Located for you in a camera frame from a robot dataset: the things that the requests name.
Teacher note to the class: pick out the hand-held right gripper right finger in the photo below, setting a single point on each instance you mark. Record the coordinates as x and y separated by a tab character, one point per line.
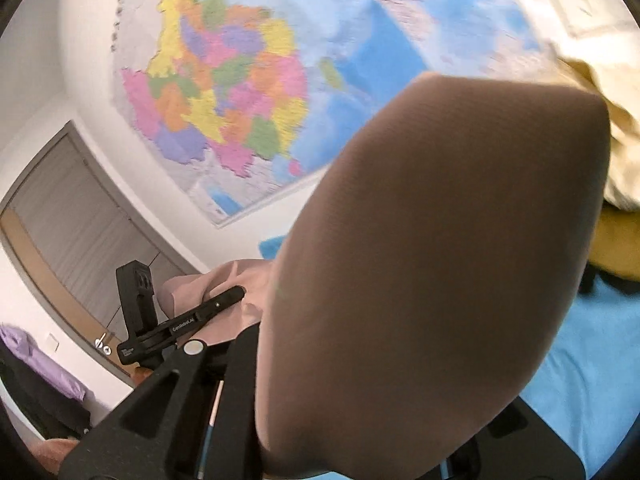
540	455

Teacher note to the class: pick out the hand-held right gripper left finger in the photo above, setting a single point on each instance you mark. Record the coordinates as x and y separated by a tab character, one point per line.
240	385

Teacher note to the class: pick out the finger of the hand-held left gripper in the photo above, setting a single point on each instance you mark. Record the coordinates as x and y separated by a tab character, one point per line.
190	317

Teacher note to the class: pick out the pink jacket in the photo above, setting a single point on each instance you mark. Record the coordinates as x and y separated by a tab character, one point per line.
425	260

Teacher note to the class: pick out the blue floral bed sheet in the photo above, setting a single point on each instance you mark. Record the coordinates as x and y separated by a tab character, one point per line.
590	360

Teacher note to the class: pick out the grey door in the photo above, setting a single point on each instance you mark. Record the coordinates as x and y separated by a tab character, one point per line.
75	210

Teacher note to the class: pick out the purple cloth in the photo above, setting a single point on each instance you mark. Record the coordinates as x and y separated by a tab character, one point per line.
45	360

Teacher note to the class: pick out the black cloth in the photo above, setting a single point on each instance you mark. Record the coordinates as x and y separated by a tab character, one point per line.
45	410

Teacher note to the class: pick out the mustard garment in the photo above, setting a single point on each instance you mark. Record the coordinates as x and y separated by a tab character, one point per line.
620	240

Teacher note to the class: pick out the cream garment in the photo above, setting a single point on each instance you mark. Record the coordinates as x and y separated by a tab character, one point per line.
625	125

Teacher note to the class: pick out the colourful wall map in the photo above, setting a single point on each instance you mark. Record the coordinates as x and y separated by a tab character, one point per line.
225	85

